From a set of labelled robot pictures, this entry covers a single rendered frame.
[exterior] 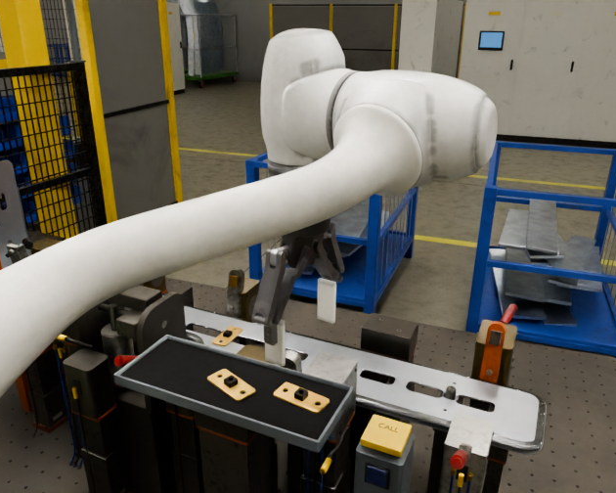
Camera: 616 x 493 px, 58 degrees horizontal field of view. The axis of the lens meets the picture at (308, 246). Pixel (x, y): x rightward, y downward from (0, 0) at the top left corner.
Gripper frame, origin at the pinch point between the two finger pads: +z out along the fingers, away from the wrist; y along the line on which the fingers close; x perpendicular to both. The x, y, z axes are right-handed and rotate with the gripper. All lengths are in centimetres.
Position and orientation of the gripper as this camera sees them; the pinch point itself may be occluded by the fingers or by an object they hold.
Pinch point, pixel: (302, 333)
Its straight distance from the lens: 81.8
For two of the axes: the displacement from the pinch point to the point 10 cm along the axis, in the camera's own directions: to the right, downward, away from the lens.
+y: 5.4, -3.2, 7.8
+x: -8.4, -2.1, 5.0
